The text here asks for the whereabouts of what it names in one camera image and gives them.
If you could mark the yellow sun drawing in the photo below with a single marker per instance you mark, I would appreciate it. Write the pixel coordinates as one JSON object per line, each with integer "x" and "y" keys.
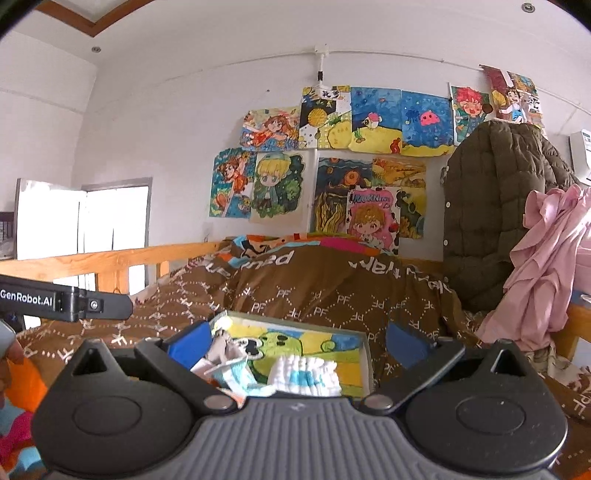
{"x": 323, "y": 117}

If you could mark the orange pink printed cloth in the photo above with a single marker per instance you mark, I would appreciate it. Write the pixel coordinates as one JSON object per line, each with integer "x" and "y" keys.
{"x": 23, "y": 401}

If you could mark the person's left hand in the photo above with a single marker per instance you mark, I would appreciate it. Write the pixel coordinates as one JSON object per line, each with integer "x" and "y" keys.
{"x": 16, "y": 354}

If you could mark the light blue face mask pack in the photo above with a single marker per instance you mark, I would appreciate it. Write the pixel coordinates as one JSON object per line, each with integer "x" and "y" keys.
{"x": 238, "y": 376}

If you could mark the blue sea fish painting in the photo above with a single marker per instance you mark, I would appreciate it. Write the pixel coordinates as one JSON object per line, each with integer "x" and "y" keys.
{"x": 397, "y": 120}

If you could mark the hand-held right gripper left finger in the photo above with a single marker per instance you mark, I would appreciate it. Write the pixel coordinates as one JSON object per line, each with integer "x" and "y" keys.
{"x": 189, "y": 344}

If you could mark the wooden bed rail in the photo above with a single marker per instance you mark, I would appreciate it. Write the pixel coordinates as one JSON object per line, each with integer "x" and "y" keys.
{"x": 115, "y": 261}

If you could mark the wooden bed post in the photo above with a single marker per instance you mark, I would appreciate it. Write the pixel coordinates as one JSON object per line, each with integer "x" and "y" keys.
{"x": 575, "y": 327}

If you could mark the white and blue fuzzy socks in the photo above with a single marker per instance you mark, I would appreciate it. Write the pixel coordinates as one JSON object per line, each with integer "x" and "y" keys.
{"x": 304, "y": 376}

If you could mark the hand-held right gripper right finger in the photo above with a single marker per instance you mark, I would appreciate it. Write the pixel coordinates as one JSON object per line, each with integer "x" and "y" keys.
{"x": 406, "y": 344}

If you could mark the orange-haired swimming girl drawing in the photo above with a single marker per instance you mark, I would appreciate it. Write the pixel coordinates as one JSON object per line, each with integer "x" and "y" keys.
{"x": 270, "y": 129}

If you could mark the window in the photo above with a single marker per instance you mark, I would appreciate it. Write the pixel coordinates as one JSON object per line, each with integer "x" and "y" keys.
{"x": 115, "y": 221}

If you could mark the orange-haired girl blue drawing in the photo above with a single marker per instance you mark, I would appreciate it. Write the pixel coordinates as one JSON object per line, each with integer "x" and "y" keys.
{"x": 233, "y": 184}

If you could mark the white plastic bag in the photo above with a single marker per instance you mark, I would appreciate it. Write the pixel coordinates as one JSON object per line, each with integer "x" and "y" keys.
{"x": 226, "y": 346}

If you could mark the blond character pink drawing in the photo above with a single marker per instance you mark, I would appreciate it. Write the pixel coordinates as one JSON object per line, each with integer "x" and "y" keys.
{"x": 371, "y": 221}

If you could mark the dark green yellow painting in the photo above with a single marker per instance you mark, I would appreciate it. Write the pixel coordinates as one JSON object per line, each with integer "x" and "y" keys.
{"x": 412, "y": 212}

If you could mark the brown patterned blanket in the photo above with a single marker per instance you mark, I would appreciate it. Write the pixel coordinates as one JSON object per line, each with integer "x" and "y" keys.
{"x": 323, "y": 286}

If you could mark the dark blue starry painting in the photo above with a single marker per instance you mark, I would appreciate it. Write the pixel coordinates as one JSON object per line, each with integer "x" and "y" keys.
{"x": 339, "y": 189}

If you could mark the pink garment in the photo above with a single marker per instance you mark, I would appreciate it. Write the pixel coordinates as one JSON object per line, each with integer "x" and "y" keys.
{"x": 549, "y": 258}

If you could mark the red-haired character drawing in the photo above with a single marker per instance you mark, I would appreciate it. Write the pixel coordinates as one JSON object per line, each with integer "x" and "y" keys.
{"x": 468, "y": 113}

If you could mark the orange teal printed blanket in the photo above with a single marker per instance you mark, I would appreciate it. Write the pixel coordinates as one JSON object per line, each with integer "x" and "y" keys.
{"x": 300, "y": 242}

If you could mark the olive puffer jacket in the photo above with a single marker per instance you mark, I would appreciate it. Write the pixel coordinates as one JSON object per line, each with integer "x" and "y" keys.
{"x": 494, "y": 194}

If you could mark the brown-haired character poster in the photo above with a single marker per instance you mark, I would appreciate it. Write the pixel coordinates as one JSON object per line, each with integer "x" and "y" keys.
{"x": 512, "y": 97}

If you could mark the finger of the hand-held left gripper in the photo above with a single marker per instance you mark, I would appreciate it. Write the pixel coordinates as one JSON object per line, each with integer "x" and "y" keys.
{"x": 108, "y": 304}

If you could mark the orange landscape painting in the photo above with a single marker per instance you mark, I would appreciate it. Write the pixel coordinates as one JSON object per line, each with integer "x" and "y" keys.
{"x": 399, "y": 173}

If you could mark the blond boy green drawing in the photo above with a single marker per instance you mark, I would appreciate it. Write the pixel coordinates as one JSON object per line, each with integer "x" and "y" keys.
{"x": 279, "y": 187}

